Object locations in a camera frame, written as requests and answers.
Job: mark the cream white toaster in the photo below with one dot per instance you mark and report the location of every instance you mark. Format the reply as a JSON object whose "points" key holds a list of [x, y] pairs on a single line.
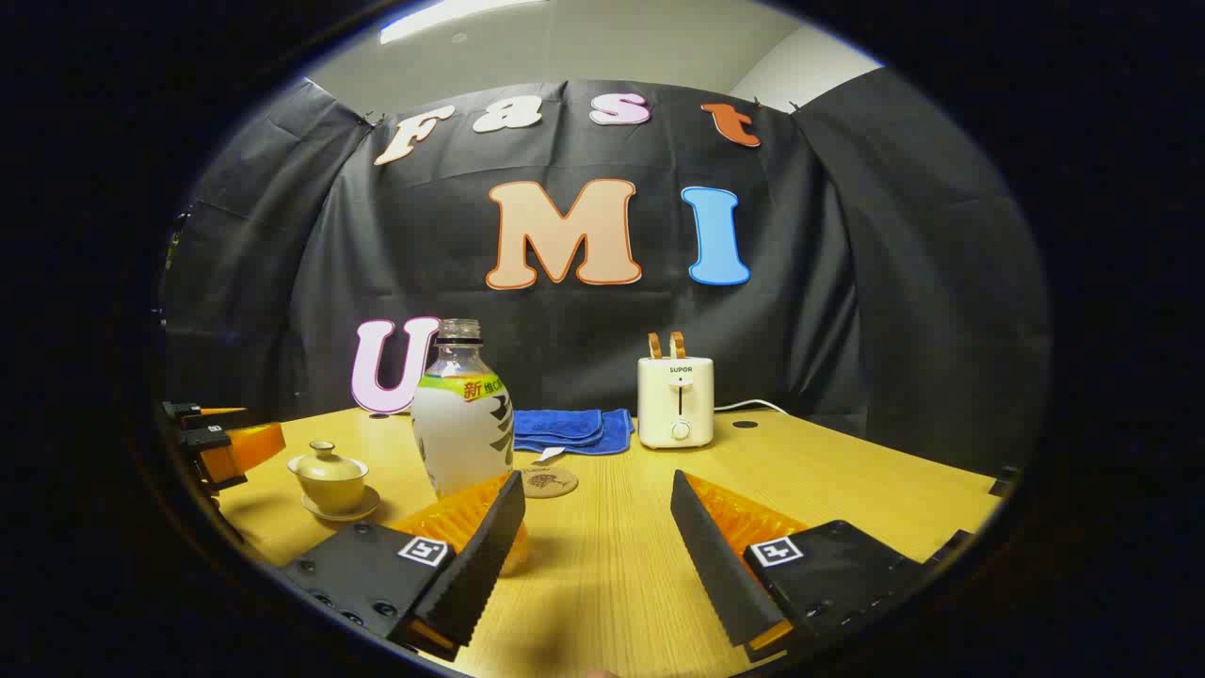
{"points": [[675, 405]]}

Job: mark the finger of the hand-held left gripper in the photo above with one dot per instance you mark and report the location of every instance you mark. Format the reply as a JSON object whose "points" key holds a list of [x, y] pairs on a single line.
{"points": [[221, 466], [181, 411]]}

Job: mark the black backdrop cloth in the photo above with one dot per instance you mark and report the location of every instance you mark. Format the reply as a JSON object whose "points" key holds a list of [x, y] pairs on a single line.
{"points": [[800, 282]]}

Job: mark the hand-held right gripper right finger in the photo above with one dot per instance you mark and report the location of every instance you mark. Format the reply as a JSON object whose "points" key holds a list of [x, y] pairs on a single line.
{"points": [[715, 565]]}

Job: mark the clear water bottle striped label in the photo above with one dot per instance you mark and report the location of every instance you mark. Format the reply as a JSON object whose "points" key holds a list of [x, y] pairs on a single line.
{"points": [[461, 433]]}

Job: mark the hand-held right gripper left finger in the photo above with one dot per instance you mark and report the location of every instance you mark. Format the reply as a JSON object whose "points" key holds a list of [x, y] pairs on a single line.
{"points": [[485, 565]]}

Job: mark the yellow teacup lid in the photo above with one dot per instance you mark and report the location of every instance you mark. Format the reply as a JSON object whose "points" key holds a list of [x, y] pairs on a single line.
{"points": [[328, 461]]}

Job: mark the folded blue towel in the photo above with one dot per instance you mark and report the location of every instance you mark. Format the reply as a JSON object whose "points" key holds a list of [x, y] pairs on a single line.
{"points": [[570, 428]]}

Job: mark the yellow ceramic saucer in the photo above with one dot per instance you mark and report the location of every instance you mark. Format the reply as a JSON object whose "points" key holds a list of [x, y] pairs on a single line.
{"points": [[362, 511]]}

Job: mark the toast bread slice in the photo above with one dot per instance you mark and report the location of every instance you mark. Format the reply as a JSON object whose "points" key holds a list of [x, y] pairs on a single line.
{"points": [[678, 345], [654, 345]]}

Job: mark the round cork coaster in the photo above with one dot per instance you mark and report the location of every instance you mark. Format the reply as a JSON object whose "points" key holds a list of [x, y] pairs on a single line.
{"points": [[549, 483]]}

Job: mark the yellow ceramic teacup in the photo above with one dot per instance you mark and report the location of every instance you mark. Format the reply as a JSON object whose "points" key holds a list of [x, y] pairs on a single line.
{"points": [[331, 494]]}

